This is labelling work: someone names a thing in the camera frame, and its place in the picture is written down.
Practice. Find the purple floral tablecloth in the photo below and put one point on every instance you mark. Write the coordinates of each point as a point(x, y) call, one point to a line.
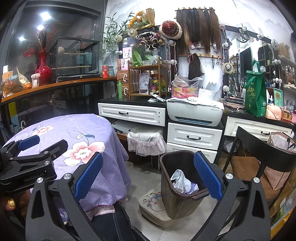
point(104, 143)

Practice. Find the person's left hand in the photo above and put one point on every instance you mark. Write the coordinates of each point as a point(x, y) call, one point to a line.
point(13, 199)

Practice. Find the pink pig toy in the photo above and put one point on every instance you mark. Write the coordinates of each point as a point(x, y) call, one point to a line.
point(274, 112)

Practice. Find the sunflower picture frame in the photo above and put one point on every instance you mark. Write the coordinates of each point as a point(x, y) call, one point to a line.
point(278, 97)

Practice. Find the cardboard box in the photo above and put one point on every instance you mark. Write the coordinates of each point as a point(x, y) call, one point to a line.
point(282, 197)

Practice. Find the curved wooden counter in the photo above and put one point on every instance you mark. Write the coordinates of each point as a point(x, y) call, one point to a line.
point(69, 84)

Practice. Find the white printer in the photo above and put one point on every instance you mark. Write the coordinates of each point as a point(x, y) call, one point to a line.
point(194, 113)

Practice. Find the black chair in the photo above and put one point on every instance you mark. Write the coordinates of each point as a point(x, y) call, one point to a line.
point(259, 148)

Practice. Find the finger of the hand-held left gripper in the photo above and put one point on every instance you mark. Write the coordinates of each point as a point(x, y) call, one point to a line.
point(55, 149)
point(29, 141)

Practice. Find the cartoon print cushion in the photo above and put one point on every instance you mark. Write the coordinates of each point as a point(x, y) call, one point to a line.
point(150, 204)

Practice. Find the red tin can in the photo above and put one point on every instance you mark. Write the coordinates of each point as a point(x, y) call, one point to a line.
point(105, 71)

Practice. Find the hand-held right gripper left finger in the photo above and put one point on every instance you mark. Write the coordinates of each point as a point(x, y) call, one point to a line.
point(89, 176)

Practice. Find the green shopping bag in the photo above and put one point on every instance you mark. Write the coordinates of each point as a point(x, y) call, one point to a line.
point(255, 92)

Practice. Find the translucent white plastic bag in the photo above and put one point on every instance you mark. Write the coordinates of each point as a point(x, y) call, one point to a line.
point(179, 178)

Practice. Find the person's jeans leg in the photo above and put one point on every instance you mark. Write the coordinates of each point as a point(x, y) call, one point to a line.
point(111, 222)

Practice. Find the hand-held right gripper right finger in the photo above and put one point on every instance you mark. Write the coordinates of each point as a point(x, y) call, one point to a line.
point(208, 176)

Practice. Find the brown trash bin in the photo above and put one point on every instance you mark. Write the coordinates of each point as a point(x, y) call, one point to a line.
point(180, 206)

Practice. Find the hanging dark wig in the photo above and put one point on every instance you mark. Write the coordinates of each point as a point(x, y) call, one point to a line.
point(195, 68)

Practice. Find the green bottle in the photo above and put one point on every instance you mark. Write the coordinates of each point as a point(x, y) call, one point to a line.
point(119, 90)

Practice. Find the teal jar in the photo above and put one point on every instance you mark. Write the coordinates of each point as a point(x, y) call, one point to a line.
point(111, 72)

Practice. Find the clear bag of pink items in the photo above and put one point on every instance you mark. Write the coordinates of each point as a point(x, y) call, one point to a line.
point(185, 89)

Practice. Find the brown product box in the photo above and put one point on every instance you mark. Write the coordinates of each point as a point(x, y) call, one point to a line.
point(126, 90)
point(122, 77)

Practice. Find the red embroidered hat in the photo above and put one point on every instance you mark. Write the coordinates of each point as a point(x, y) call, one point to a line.
point(170, 30)

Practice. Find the white desk drawer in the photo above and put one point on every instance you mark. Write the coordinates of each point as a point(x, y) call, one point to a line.
point(138, 114)

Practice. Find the kraft paper snack bag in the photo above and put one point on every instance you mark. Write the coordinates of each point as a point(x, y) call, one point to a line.
point(23, 80)

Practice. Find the pink photo card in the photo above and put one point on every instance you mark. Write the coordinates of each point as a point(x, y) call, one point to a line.
point(127, 52)

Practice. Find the black monitor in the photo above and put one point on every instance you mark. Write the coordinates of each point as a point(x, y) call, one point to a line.
point(245, 62)

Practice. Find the white plastic container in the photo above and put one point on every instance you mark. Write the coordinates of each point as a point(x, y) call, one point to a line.
point(205, 96)

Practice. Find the white drawer cabinet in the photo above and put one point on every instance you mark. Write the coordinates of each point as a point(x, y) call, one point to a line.
point(194, 132)

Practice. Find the red dried branches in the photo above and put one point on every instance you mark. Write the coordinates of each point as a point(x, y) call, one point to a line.
point(45, 37)

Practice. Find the black framed glass terrarium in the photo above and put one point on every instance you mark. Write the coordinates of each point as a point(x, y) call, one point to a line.
point(74, 60)

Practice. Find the brown photo box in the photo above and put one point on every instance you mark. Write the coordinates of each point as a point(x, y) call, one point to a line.
point(121, 64)

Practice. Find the stool with lace cover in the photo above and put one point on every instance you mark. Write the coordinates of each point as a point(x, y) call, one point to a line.
point(145, 141)

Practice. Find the pink paper bag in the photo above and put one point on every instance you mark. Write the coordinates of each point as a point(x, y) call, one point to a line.
point(277, 178)

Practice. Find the wooden shelf rack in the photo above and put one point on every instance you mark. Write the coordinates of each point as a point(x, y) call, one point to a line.
point(134, 78)

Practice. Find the red vase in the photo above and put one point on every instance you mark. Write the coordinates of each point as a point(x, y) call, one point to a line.
point(43, 71)

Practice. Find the labelled plastic jar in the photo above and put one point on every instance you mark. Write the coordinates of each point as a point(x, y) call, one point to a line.
point(35, 81)

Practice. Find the green leafy branches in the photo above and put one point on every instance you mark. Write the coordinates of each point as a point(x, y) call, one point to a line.
point(113, 32)

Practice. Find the ornate beaded headpiece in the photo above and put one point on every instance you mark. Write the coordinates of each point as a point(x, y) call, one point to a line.
point(150, 39)

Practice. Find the sunflower bouquet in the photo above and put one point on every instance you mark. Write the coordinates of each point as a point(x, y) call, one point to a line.
point(141, 19)

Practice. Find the patterned glass bowl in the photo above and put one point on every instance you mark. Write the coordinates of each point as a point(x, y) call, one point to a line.
point(8, 87)

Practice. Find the hanging hair extensions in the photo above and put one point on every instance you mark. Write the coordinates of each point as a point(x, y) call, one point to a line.
point(198, 30)

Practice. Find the purple tissue package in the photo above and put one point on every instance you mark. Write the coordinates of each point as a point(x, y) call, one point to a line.
point(193, 187)

